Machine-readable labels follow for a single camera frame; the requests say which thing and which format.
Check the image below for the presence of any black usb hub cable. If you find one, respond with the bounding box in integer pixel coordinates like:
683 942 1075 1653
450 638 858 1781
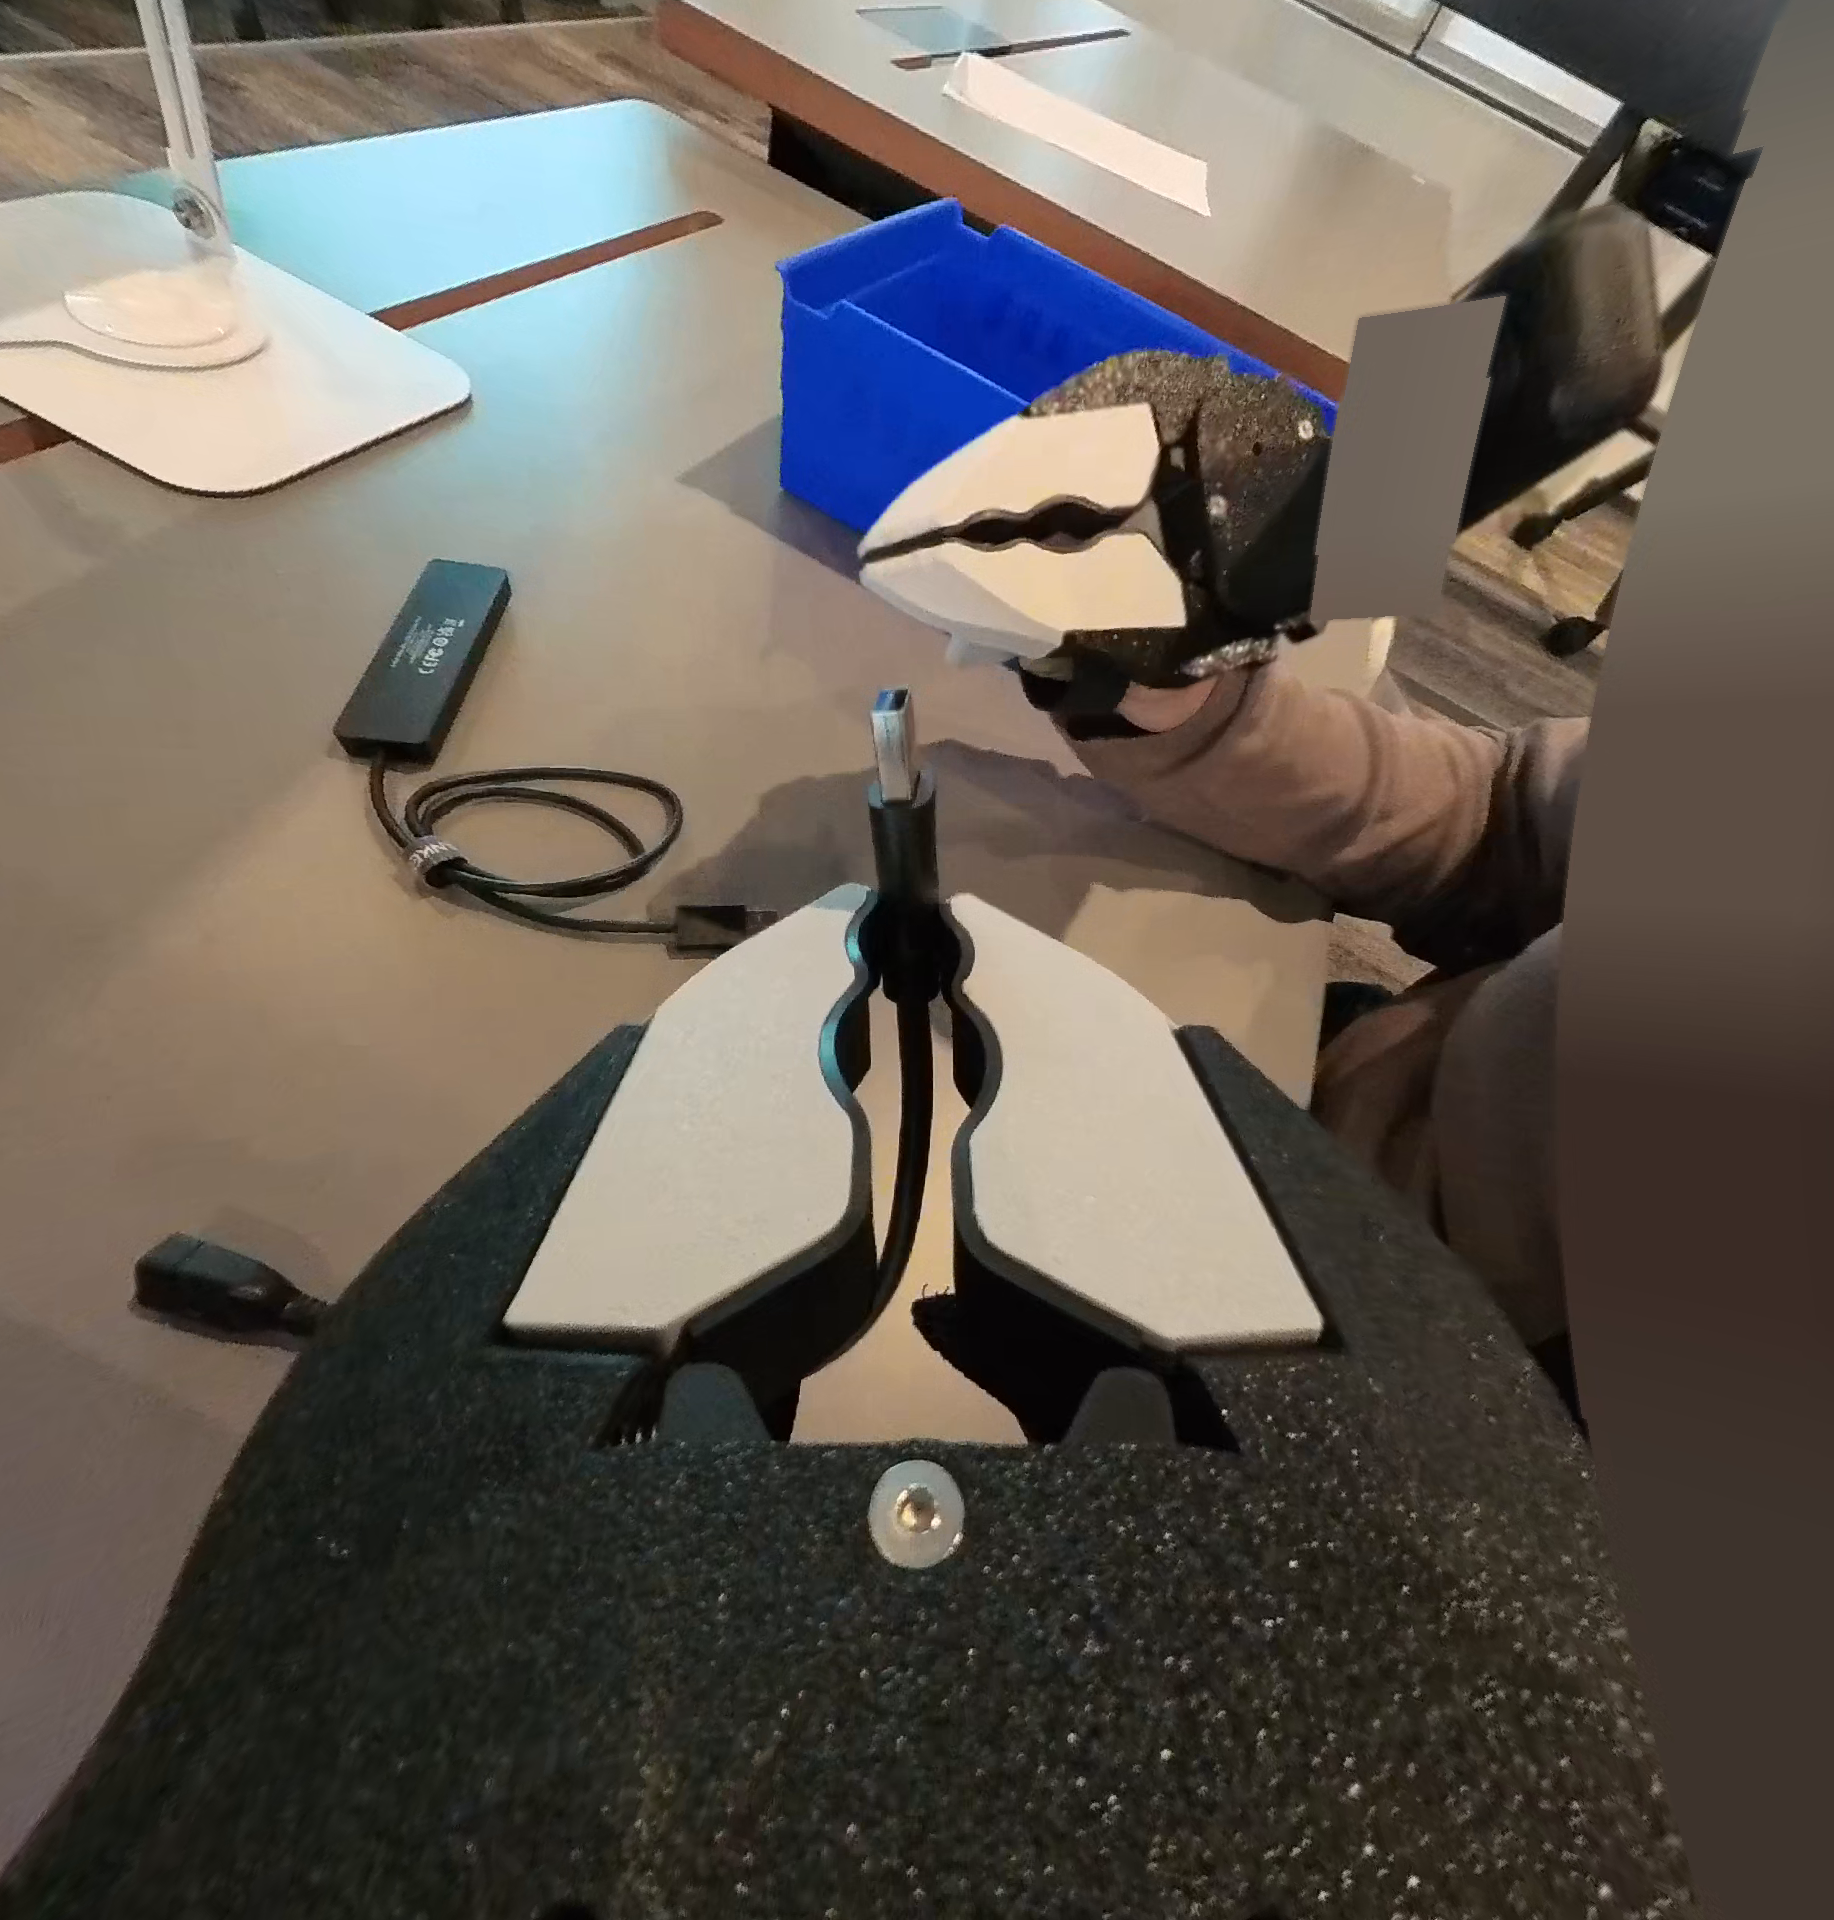
364 747 783 961

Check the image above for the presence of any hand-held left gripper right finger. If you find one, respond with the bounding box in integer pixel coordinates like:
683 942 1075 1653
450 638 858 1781
947 892 1329 1350

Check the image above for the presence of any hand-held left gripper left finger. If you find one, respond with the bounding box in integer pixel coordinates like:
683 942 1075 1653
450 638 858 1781
500 882 880 1351

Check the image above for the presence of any black usb extension cable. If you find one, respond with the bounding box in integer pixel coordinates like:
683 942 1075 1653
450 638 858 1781
136 686 966 1351

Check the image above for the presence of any black office chair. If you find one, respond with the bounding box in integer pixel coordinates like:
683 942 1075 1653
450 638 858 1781
1458 112 1766 657

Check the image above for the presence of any grey desk with wooden edge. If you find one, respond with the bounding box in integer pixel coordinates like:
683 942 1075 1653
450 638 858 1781
661 0 1626 398

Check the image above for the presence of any person's right forearm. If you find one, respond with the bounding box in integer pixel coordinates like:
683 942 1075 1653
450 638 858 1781
1074 642 1597 979

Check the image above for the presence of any black usb hub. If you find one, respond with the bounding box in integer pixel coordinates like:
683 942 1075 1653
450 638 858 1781
332 556 514 759

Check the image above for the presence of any blue plastic bin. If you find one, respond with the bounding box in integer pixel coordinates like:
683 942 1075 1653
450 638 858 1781
774 197 1340 544

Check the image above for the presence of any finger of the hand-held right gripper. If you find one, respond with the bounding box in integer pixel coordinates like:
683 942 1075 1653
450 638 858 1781
864 405 1167 556
861 517 1207 668

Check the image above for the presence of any white monitor stand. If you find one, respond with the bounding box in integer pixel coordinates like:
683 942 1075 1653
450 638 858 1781
0 0 473 497

